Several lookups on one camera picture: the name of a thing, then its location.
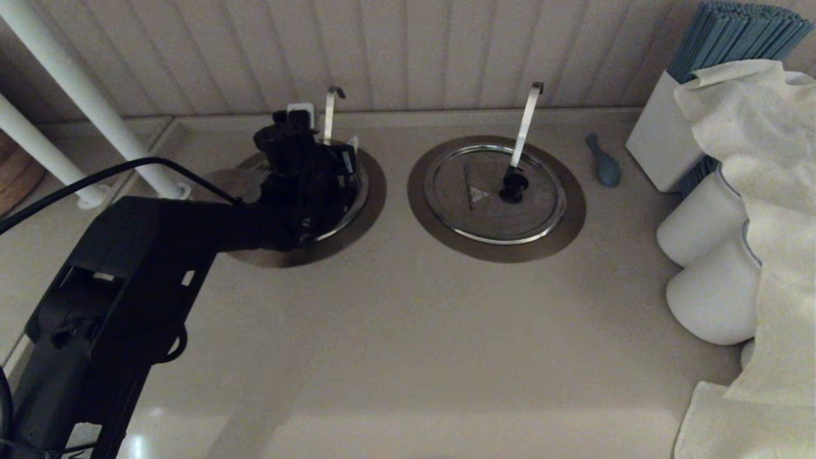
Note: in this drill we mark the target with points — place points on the white square holder box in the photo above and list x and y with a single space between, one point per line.
658 138

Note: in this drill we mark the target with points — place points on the long white metal pole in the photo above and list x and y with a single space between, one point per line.
83 89

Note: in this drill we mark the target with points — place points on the short white metal pole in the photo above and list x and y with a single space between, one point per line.
32 140

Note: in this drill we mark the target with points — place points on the white paper cup stack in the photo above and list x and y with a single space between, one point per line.
697 223
711 301

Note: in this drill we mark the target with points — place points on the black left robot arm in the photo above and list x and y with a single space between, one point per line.
127 287

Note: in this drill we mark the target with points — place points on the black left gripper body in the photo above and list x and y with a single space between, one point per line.
319 191

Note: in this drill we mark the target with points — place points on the white cotton cloth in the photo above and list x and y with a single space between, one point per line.
781 191

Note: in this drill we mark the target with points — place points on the blue ribbed item behind cups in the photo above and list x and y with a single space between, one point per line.
699 172

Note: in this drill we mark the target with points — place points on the left gripper white-taped finger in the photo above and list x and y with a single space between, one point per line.
352 150
320 140

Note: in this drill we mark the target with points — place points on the bundle of blue sticks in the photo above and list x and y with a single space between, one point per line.
730 35

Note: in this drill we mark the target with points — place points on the brown wooden board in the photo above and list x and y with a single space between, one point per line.
19 178

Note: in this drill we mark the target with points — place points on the small blue plastic spoon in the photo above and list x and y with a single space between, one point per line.
607 169

